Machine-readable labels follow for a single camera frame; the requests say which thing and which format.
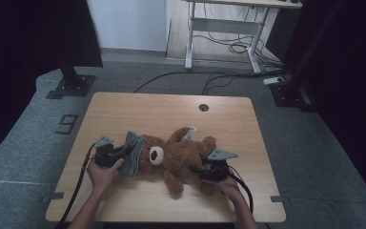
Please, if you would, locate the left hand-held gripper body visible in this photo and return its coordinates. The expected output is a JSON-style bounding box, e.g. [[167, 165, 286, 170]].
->
[[93, 135, 126, 169]]

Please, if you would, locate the person's right hand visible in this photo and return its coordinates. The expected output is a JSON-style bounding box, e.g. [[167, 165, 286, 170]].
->
[[207, 176, 245, 204]]

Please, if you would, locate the black stand with base plate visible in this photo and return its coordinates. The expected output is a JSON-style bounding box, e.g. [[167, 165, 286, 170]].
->
[[268, 0, 344, 113], [45, 56, 97, 100]]

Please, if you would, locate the right hand-held gripper cable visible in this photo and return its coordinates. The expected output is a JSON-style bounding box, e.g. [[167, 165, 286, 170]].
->
[[226, 165, 254, 215]]

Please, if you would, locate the white desk frame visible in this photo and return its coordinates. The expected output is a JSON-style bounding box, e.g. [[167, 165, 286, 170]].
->
[[183, 0, 303, 75]]

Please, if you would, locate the left hand-held gripper cable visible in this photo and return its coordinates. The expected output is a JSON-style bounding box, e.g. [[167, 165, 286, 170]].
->
[[54, 142, 97, 229]]

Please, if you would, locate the black floor tape marking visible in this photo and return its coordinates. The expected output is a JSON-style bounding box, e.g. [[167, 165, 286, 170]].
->
[[54, 114, 79, 135]]

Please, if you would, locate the brown teddy bear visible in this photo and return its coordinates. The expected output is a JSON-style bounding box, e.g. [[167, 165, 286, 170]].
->
[[137, 126, 219, 200]]

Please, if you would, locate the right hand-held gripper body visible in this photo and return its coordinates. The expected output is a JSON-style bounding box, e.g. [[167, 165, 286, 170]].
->
[[199, 147, 239, 183]]

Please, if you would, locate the grey towel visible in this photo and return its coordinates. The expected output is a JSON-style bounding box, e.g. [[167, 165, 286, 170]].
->
[[118, 130, 148, 178]]

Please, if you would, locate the person's left hand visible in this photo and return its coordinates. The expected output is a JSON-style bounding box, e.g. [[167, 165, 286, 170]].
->
[[86, 156, 125, 196]]

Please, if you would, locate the hand-held gripper cable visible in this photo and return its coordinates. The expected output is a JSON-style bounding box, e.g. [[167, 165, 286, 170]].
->
[[226, 165, 254, 215], [54, 142, 97, 229]]

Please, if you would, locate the white power strip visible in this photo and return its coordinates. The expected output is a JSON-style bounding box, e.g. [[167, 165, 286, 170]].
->
[[262, 75, 286, 87]]

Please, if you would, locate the long black floor cable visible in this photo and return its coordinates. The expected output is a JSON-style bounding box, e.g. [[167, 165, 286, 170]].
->
[[132, 70, 287, 96]]

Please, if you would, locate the grey tape strip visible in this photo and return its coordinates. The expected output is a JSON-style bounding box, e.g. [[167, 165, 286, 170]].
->
[[269, 195, 291, 204], [41, 191, 66, 204]]

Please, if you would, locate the tangle of black cables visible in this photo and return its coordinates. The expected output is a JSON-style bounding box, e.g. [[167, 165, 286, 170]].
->
[[192, 3, 284, 74]]

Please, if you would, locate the black curtain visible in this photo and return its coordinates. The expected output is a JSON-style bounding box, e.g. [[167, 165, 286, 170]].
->
[[0, 0, 104, 169], [265, 0, 366, 212]]

